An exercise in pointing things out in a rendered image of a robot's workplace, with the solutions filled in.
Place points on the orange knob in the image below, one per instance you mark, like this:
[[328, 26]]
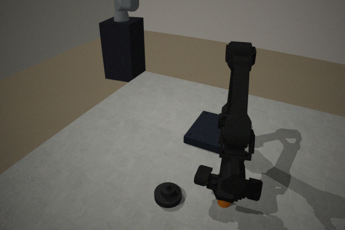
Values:
[[223, 204]]

